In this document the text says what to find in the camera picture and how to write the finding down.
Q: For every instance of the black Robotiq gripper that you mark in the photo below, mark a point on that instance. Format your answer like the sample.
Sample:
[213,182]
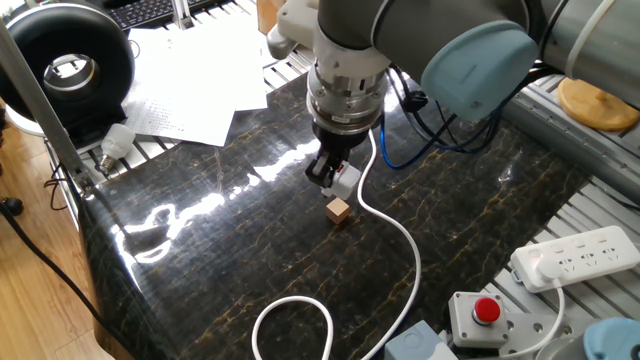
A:
[340,142]

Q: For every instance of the white bulb holder red switch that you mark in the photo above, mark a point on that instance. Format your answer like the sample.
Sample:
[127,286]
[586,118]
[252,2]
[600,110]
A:
[345,182]

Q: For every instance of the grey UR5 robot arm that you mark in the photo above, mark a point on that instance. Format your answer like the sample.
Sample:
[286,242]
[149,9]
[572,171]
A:
[450,30]

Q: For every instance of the white light bulb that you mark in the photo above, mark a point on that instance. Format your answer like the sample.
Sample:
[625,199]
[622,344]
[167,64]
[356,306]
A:
[117,142]

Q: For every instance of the small wooden cube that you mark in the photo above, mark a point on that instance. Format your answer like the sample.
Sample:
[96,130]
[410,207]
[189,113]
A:
[337,211]

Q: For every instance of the printed white paper sheet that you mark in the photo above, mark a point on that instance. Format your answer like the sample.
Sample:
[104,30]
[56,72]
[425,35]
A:
[175,120]

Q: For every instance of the blue-grey junction box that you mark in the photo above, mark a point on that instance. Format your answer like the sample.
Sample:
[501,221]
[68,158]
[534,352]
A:
[415,345]

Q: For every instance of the silver metal stand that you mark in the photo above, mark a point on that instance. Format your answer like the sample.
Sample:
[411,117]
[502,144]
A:
[181,15]

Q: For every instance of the grey box red button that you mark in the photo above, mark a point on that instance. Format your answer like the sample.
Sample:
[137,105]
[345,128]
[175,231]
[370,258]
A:
[462,330]

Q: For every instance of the black keyboard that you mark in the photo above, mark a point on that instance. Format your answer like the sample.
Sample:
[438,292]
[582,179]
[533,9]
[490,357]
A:
[145,12]

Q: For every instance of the white power strip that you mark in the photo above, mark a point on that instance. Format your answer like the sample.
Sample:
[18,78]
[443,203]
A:
[585,255]

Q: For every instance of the round wooden disc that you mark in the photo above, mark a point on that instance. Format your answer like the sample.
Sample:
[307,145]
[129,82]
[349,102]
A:
[595,110]

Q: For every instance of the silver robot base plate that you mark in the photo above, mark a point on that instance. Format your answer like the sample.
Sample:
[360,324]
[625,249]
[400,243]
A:
[530,330]

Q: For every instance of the aluminium frame bar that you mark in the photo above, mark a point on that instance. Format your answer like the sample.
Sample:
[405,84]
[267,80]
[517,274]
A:
[35,95]

